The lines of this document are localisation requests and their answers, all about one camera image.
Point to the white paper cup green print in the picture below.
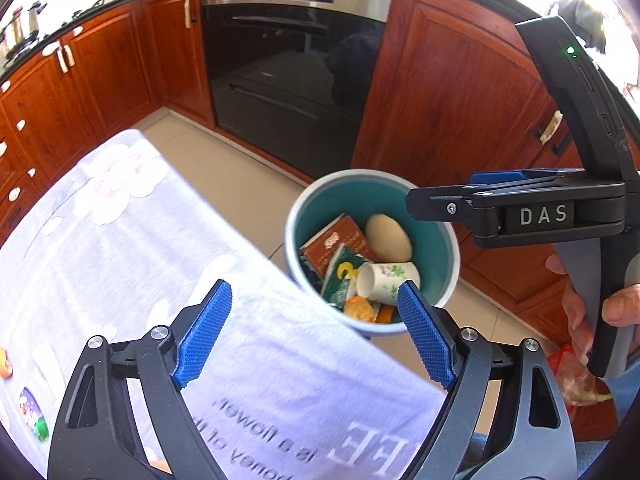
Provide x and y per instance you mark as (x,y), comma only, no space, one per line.
(385,280)

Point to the person's right hand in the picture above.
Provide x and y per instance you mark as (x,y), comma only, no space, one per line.
(625,307)

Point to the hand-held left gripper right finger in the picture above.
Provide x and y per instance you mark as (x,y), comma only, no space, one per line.
(425,335)

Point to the white bin teal inside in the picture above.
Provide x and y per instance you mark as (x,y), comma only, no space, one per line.
(432,255)

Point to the purple floral tablecloth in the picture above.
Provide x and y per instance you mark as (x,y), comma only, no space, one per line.
(125,240)

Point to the steel cooking pot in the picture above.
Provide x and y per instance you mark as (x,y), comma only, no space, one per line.
(25,27)

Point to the orange peel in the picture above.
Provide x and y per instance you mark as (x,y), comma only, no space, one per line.
(359,308)
(4,364)
(386,315)

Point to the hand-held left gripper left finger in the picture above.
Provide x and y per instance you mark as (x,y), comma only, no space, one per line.
(202,335)

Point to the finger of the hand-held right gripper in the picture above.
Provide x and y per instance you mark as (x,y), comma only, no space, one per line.
(495,177)
(440,205)

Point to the black gas stove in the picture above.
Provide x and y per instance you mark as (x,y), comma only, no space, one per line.
(77,12)

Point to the person's blue jeans leg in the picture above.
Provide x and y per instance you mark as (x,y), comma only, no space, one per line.
(625,395)

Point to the black built-in oven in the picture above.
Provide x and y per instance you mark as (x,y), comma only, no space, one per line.
(290,85)

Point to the dark green snack wrapper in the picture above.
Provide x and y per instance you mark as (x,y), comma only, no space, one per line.
(340,272)

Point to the small colourful wrapper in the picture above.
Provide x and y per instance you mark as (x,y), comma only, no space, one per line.
(32,412)

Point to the brown snack box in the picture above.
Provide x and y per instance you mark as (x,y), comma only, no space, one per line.
(335,240)

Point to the red plastic snack bag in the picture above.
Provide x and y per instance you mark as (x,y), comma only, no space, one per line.
(575,375)

